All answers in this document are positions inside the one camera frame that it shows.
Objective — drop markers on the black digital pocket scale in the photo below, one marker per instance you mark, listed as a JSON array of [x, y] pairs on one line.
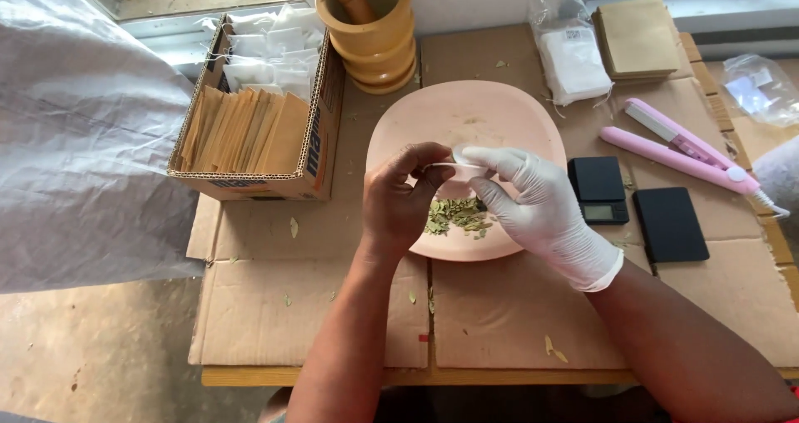
[[598, 189]]

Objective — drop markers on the clear bag of white sachets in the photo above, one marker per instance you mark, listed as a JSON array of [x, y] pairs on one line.
[[571, 61]]

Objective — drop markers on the wooden mortar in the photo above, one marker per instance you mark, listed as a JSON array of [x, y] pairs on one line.
[[374, 36]]

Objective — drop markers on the pink hair straightener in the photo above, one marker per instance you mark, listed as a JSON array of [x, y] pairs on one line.
[[686, 154]]

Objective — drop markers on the corrugated cardboard box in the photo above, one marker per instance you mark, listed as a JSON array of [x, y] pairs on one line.
[[312, 160]]

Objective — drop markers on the black scale lid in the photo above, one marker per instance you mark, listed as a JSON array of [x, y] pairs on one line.
[[670, 224]]

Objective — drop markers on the white latex glove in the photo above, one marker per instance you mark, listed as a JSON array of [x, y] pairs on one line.
[[459, 165]]

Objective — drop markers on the flattened cardboard sheet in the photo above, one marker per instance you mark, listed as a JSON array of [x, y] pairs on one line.
[[299, 310]]

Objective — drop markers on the pile of dried green leaves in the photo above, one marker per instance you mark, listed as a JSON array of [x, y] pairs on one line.
[[459, 215]]

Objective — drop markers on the stack of brown paper pouches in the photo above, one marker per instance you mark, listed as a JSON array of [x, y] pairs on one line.
[[636, 36]]

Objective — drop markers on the row of brown paper envelopes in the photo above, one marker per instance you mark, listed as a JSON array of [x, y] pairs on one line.
[[243, 132]]

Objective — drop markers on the person's left hand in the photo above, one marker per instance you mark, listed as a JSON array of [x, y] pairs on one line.
[[393, 201]]

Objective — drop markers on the large white woven sack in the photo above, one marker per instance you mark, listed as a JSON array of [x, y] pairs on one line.
[[81, 148]]

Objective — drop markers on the pile of white tea bags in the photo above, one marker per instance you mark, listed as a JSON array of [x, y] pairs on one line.
[[274, 48]]

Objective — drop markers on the pink plastic plate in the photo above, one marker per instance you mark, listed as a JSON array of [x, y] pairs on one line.
[[465, 114]]

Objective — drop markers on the person's right hand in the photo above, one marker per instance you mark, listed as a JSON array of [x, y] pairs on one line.
[[546, 214]]

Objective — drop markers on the clear plastic bag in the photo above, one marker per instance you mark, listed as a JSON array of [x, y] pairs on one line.
[[763, 89]]

